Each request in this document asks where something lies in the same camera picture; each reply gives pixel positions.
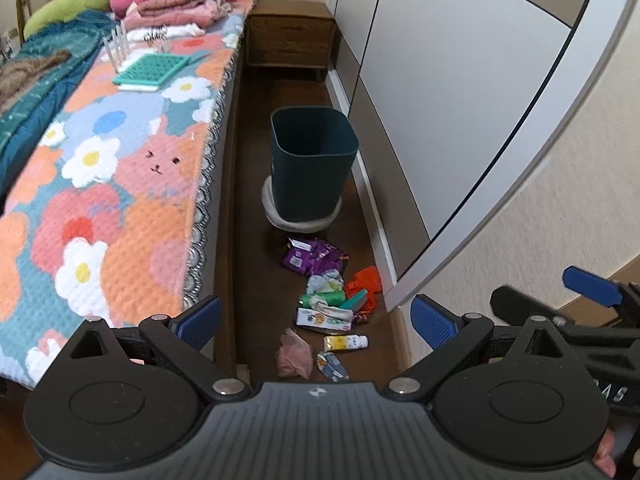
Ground crumpled silver white wrapper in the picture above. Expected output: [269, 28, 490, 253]
[306, 269, 344, 295]

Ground person's right hand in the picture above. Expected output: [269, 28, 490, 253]
[593, 428, 616, 479]

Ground orange foam fruit net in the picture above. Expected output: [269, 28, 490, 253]
[345, 266, 383, 297]

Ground yellow white bottle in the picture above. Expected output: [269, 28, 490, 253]
[323, 335, 369, 352]

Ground teal blanket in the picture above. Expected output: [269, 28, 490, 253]
[1, 10, 115, 194]

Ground clear tube rack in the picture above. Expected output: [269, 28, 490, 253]
[103, 23, 130, 74]

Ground red plastic bag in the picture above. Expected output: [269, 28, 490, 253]
[354, 290, 378, 325]

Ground folded pink blanket pile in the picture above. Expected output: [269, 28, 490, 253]
[108, 0, 232, 36]

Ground teal grid tray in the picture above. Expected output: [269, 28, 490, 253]
[112, 53, 191, 91]

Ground dark teal trash bin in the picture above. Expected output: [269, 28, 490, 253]
[270, 106, 359, 216]

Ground green cylindrical can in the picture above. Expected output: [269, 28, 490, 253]
[298, 290, 346, 309]

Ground floral quilted bed cover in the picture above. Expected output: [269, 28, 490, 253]
[1, 0, 255, 388]

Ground wooden nightstand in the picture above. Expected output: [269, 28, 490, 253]
[246, 0, 337, 81]

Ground brown fuzzy blanket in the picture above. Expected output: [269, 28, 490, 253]
[0, 50, 70, 114]

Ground purple snack bag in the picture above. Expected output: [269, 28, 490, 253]
[282, 238, 349, 278]

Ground wooden bed frame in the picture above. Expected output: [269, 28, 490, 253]
[14, 0, 262, 376]

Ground small blue white wrapper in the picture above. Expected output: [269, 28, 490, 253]
[316, 352, 350, 382]

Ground green pillow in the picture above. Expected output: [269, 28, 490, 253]
[24, 0, 111, 39]

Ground white cookie package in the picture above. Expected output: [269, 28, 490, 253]
[295, 308, 352, 335]

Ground teal sponge block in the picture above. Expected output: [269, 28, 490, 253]
[340, 289, 368, 312]

